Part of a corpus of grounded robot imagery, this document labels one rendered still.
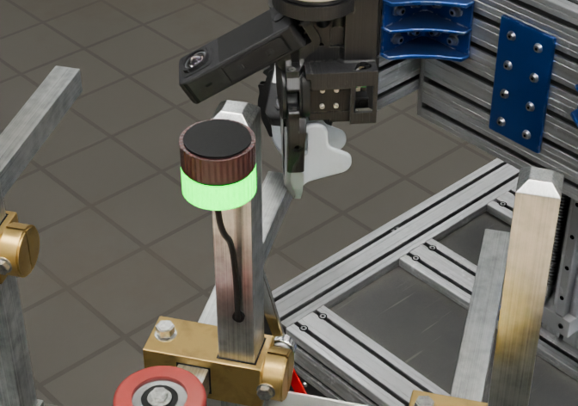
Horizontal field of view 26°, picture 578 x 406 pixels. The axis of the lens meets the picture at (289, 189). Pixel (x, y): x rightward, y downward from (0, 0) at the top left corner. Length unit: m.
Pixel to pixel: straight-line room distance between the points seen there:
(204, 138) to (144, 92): 2.25
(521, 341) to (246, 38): 0.35
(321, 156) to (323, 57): 0.10
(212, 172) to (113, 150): 2.06
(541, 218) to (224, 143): 0.26
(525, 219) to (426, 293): 1.27
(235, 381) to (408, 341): 1.02
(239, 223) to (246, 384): 0.18
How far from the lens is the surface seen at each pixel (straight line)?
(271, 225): 1.34
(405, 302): 2.25
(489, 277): 1.35
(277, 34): 1.04
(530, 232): 1.01
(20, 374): 1.31
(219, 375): 1.18
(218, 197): 0.98
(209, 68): 1.05
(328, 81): 1.05
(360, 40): 1.06
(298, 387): 1.24
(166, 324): 1.19
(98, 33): 3.52
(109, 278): 2.64
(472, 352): 1.26
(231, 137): 0.98
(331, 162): 1.12
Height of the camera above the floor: 1.68
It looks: 36 degrees down
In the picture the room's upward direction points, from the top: straight up
